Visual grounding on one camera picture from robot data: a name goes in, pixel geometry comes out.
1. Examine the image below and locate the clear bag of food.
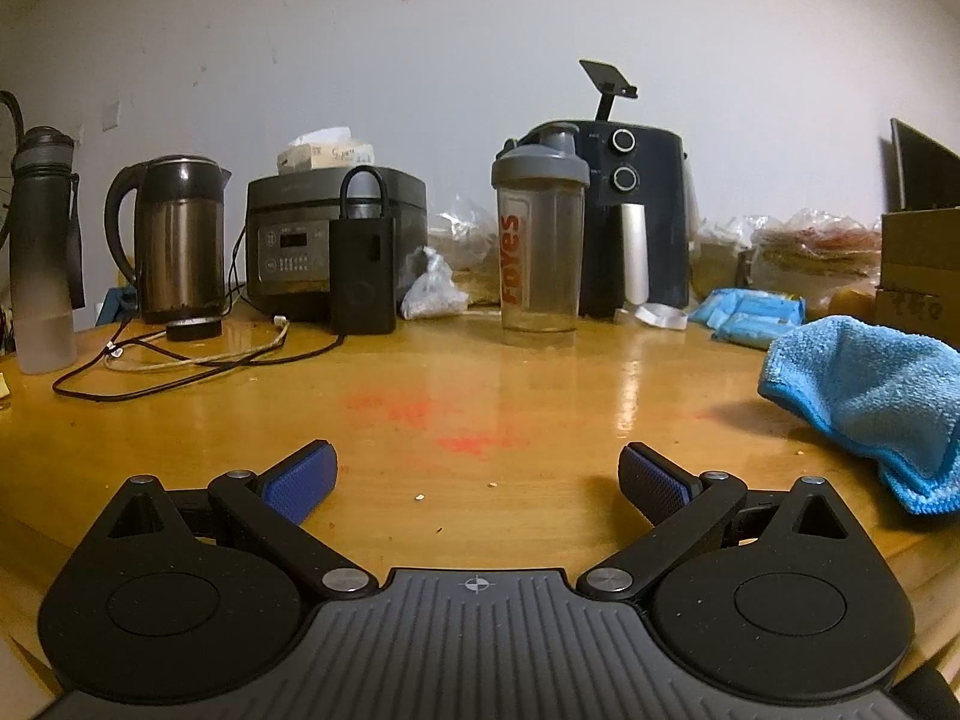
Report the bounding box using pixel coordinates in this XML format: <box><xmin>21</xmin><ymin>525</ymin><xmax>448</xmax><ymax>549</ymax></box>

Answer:
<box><xmin>750</xmin><ymin>208</ymin><xmax>884</xmax><ymax>293</ymax></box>

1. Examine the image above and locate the small clear plastic bag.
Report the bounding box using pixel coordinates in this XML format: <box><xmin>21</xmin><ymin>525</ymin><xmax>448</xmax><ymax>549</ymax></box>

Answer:
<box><xmin>400</xmin><ymin>244</ymin><xmax>470</xmax><ymax>321</ymax></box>

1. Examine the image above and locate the clear bag of bread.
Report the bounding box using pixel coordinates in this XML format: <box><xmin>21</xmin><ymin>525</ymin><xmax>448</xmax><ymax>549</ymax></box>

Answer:
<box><xmin>427</xmin><ymin>195</ymin><xmax>500</xmax><ymax>308</ymax></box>

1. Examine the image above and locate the cardboard box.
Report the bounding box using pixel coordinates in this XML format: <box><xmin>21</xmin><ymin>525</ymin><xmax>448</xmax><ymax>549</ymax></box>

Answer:
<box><xmin>874</xmin><ymin>206</ymin><xmax>960</xmax><ymax>350</ymax></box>

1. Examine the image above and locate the white cable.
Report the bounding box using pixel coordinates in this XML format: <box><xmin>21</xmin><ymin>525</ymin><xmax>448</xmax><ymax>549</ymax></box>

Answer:
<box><xmin>105</xmin><ymin>315</ymin><xmax>292</xmax><ymax>372</ymax></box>

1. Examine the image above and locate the steel electric kettle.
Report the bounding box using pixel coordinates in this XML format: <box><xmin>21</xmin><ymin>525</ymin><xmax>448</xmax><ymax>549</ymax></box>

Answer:
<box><xmin>103</xmin><ymin>155</ymin><xmax>232</xmax><ymax>325</ymax></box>

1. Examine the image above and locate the blue microfiber cloth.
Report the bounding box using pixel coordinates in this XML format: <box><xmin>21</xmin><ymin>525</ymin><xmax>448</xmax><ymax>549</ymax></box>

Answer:
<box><xmin>757</xmin><ymin>316</ymin><xmax>960</xmax><ymax>517</ymax></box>

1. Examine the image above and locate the orange fruit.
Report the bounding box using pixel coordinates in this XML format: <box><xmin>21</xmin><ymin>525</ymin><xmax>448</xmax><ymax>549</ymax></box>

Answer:
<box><xmin>821</xmin><ymin>289</ymin><xmax>878</xmax><ymax>317</ymax></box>

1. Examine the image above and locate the blue wipes packet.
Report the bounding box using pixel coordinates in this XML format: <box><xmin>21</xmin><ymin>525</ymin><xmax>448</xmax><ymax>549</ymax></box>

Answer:
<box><xmin>688</xmin><ymin>287</ymin><xmax>807</xmax><ymax>325</ymax></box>
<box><xmin>709</xmin><ymin>311</ymin><xmax>807</xmax><ymax>350</ymax></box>

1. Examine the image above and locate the dark grey rice cooker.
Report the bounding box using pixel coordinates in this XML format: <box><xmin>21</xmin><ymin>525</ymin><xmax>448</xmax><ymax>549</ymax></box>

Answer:
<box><xmin>246</xmin><ymin>167</ymin><xmax>430</xmax><ymax>321</ymax></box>

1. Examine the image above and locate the dark blue air fryer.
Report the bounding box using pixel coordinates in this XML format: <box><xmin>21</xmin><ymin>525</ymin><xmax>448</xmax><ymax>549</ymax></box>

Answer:
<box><xmin>504</xmin><ymin>118</ymin><xmax>695</xmax><ymax>320</ymax></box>

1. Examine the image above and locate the soft tissue pack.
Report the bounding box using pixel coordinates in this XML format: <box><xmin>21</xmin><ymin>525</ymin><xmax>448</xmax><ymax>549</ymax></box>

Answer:
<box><xmin>276</xmin><ymin>125</ymin><xmax>376</xmax><ymax>175</ymax></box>

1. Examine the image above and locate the clear shaker bottle grey lid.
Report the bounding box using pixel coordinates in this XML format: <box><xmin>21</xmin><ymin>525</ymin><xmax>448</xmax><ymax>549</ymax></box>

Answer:
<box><xmin>491</xmin><ymin>122</ymin><xmax>591</xmax><ymax>346</ymax></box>

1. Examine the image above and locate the grey gradient water bottle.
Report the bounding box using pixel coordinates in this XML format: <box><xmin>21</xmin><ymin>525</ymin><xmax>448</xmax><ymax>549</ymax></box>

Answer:
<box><xmin>11</xmin><ymin>126</ymin><xmax>87</xmax><ymax>376</ymax></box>

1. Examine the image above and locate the black cable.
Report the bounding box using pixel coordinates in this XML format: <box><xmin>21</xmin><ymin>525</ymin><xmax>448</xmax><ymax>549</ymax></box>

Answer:
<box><xmin>51</xmin><ymin>307</ymin><xmax>346</xmax><ymax>402</ymax></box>

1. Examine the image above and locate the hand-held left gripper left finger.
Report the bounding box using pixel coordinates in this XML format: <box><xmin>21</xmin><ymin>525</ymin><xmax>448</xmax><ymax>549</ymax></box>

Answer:
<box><xmin>105</xmin><ymin>439</ymin><xmax>380</xmax><ymax>605</ymax></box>

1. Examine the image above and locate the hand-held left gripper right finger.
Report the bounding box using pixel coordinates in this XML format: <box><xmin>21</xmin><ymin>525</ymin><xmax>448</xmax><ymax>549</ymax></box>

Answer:
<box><xmin>576</xmin><ymin>441</ymin><xmax>848</xmax><ymax>605</ymax></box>

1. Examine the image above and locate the black portable air pump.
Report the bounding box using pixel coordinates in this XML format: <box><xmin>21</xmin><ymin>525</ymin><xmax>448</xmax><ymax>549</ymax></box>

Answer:
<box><xmin>328</xmin><ymin>165</ymin><xmax>398</xmax><ymax>336</ymax></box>

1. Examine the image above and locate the black monitor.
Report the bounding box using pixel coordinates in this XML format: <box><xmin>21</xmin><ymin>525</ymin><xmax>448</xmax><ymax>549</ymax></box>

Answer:
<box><xmin>889</xmin><ymin>118</ymin><xmax>960</xmax><ymax>212</ymax></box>

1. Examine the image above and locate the black phone stand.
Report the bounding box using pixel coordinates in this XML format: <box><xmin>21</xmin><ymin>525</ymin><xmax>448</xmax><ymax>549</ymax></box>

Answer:
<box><xmin>579</xmin><ymin>58</ymin><xmax>640</xmax><ymax>122</ymax></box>

